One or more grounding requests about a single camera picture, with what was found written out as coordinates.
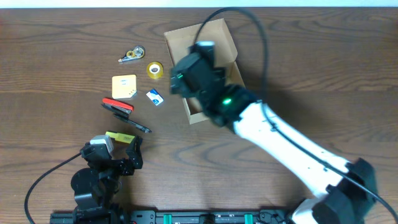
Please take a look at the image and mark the yellow highlighter marker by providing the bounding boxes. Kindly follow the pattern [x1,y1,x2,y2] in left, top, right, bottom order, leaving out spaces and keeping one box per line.
[105,131,135,144]

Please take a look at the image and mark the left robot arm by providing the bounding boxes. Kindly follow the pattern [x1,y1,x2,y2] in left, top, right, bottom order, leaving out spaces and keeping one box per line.
[71,135,143,223]

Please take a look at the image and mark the yellow sticky note pad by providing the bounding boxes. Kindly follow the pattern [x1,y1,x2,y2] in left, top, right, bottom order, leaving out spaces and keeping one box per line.
[112,75,137,99]

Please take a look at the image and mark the correction tape dispenser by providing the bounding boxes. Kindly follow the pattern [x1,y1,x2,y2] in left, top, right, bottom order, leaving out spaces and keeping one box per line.
[118,45,146,63]

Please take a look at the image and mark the blue white eraser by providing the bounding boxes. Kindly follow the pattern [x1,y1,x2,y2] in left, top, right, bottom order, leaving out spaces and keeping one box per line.
[146,88,164,106]

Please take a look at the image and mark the yellow tape roll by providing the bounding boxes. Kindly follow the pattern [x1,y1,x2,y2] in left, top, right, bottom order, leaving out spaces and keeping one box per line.
[147,62,164,79]

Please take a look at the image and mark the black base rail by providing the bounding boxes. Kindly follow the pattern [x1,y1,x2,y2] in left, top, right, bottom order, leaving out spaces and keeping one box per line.
[49,210,292,224]

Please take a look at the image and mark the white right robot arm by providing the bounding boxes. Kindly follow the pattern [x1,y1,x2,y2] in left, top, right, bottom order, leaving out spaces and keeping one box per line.
[170,52,377,223]

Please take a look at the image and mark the red black stapler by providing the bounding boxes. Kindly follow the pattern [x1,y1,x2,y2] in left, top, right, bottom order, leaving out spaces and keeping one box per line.
[102,98,134,118]

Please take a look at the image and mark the black pen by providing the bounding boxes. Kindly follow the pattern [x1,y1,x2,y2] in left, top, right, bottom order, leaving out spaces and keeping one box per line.
[113,114,152,133]

